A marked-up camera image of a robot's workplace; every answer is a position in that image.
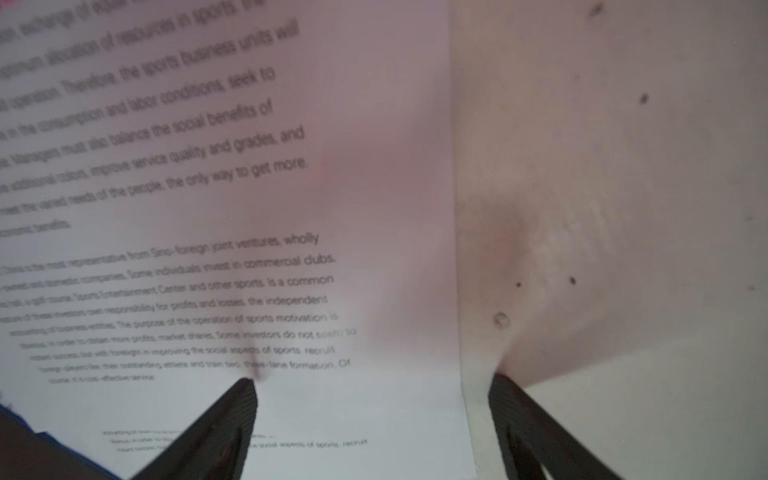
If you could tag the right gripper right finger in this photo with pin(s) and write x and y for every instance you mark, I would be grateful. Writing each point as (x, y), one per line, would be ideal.
(533, 444)

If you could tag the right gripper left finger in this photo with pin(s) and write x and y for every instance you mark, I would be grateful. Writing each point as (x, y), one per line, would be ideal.
(216, 445)

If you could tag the teal file folder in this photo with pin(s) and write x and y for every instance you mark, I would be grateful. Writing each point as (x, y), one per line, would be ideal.
(29, 455)

